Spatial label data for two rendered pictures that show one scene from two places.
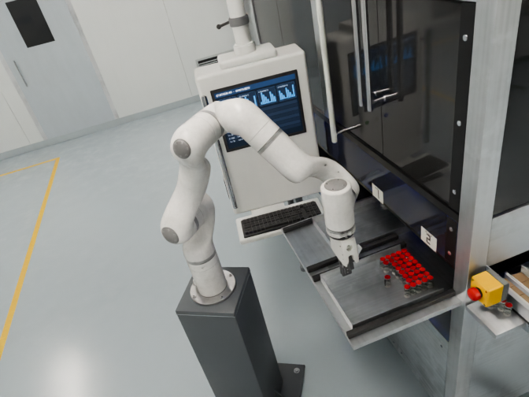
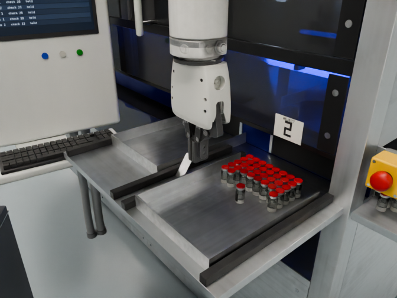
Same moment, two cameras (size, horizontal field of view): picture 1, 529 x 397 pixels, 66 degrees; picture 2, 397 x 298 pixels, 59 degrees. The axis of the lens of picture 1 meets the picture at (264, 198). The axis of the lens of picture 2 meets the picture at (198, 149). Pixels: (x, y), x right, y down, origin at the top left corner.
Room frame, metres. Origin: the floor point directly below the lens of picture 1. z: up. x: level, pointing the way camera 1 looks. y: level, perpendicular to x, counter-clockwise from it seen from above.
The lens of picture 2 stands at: (0.46, 0.06, 1.37)
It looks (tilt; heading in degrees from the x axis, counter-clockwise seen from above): 27 degrees down; 331
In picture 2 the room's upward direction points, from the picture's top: straight up
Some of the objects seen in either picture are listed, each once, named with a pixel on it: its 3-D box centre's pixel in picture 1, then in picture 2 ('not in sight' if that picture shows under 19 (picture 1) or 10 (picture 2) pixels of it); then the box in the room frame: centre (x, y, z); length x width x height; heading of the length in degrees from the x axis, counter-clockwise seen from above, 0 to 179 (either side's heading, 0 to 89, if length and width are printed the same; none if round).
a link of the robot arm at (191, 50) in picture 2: (341, 227); (199, 46); (0.92, -0.20, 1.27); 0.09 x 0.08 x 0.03; 10
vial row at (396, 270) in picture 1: (400, 274); (253, 184); (1.03, -0.41, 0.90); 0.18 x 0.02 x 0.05; 10
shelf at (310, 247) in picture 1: (365, 257); (195, 174); (1.20, -0.34, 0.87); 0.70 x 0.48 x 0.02; 10
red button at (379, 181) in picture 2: (475, 293); (381, 180); (0.81, -0.55, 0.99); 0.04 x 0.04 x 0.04; 10
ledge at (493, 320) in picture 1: (498, 313); (393, 216); (0.81, -0.64, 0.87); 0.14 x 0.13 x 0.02; 100
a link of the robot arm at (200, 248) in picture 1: (196, 224); not in sight; (1.27, 0.27, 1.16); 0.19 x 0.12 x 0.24; 147
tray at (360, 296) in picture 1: (378, 283); (227, 199); (1.02, -0.33, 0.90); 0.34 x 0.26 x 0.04; 100
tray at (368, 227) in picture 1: (360, 223); (179, 138); (1.38, -0.38, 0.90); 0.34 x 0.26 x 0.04; 100
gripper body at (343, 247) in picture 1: (342, 243); (198, 87); (0.93, -0.20, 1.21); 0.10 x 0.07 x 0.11; 10
